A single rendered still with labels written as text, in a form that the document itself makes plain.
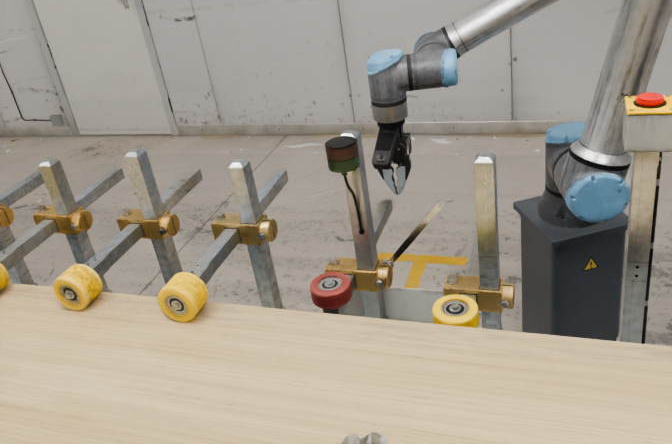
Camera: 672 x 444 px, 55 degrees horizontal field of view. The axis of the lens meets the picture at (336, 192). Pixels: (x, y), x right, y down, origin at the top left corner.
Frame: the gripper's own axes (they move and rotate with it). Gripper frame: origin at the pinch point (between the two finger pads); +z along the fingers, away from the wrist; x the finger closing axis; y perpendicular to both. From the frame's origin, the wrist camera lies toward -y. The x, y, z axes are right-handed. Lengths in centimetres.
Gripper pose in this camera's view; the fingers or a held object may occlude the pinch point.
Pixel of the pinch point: (396, 191)
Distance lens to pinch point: 172.3
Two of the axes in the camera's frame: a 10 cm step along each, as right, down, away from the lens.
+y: 2.9, -4.8, 8.3
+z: 1.4, 8.8, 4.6
